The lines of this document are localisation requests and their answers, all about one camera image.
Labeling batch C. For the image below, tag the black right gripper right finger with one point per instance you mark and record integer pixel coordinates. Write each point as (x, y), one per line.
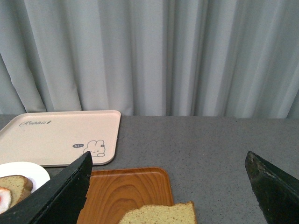
(276, 191)

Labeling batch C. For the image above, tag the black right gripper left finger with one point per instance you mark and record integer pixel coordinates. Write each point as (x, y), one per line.
(58, 201)

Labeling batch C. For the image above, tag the white round plate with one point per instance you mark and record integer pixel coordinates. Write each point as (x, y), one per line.
(37, 174)

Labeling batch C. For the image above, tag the bread slice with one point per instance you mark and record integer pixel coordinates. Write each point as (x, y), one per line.
(180, 213)
(19, 186)

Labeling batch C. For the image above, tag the wooden brown tray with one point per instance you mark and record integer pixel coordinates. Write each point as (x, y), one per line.
(114, 192)

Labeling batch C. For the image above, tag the fried egg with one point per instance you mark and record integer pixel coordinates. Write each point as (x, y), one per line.
(5, 199)

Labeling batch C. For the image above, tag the beige rabbit tray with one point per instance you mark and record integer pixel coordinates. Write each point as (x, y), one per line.
(55, 139)

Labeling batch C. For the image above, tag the grey curtain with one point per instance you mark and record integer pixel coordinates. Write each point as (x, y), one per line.
(234, 58)

